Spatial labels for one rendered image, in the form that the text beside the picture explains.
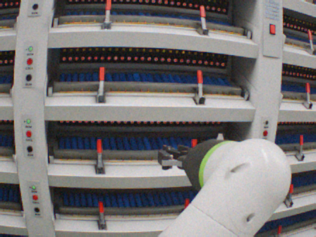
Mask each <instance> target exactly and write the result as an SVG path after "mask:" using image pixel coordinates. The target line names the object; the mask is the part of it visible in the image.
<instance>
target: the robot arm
mask: <svg viewBox="0 0 316 237"><path fill-rule="evenodd" d="M158 163H159V164H160V165H161V166H162V170H164V171H167V170H169V169H173V166H177V168H178V169H182V170H184V171H185V173H186V176H187V177H188V178H189V180H190V183H191V184H192V186H193V187H194V188H195V189H196V190H197V191H200V192H199V193H198V194H197V196H196V197H195V198H194V199H193V201H192V202H191V204H192V205H191V204H189V205H188V206H187V207H186V209H185V210H184V211H183V212H182V213H181V215H179V216H178V217H177V218H176V219H175V220H174V221H173V222H172V223H171V224H170V225H169V226H167V228H166V229H164V230H163V231H162V232H161V233H160V234H159V235H158V237H253V236H254V235H255V234H256V233H257V231H258V230H259V229H260V227H262V225H264V224H265V222H266V221H267V220H268V219H269V218H270V216H272V214H273V213H274V212H275V211H276V210H277V208H278V207H279V206H280V205H281V203H282V202H283V201H284V199H285V198H286V195H287V194H288V191H289V188H290V185H291V168H290V165H289V161H288V159H287V157H286V155H285V154H284V152H283V151H282V150H281V148H279V147H278V146H277V145H275V144H274V143H273V142H270V141H268V140H265V139H257V138H256V139H255V138H253V139H248V140H244V141H242V142H236V141H235V142H233V141H230V140H224V139H223V136H222V134H218V138H217V139H211V140H207V141H205V142H203V143H200V144H197V145H195V146H194V147H192V149H191V147H188V146H183V145H178V151H175V148H174V147H171V146H166V145H162V150H158Z"/></svg>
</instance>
